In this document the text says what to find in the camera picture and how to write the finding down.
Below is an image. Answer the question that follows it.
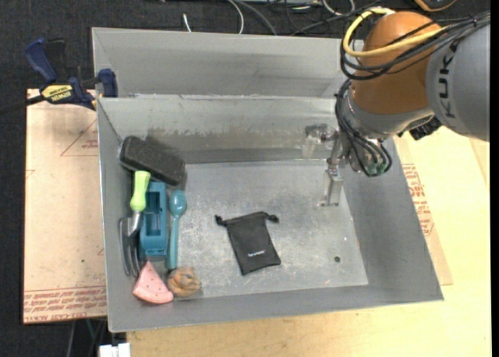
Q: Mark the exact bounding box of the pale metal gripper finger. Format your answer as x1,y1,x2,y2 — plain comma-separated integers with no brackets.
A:
322,165,345,207
303,122,338,157

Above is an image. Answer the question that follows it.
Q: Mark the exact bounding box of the grey metal bin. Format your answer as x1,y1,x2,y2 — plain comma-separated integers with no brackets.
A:
91,27,444,334

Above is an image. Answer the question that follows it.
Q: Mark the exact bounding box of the black sponge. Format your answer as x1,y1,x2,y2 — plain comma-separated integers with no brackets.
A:
119,136,187,187

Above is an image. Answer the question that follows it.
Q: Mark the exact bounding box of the teal plastic spoon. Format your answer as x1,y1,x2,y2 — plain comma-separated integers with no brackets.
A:
165,189,189,271

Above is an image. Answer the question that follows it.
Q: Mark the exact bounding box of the brown toy pretzel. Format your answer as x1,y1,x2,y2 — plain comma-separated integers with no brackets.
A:
166,266,203,298

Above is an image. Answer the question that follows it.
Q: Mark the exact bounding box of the teal plastic tape dispenser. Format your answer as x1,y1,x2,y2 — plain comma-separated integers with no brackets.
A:
137,180,170,262

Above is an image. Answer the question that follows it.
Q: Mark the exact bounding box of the pink toy watermelon slice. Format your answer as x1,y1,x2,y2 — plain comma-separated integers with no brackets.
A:
132,260,175,306

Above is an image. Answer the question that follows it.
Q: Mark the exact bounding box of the black drawstring pouch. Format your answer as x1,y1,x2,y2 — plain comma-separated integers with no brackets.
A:
214,210,282,277

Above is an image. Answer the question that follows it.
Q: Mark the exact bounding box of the green-handled metal fork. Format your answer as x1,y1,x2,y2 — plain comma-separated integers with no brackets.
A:
118,170,152,277

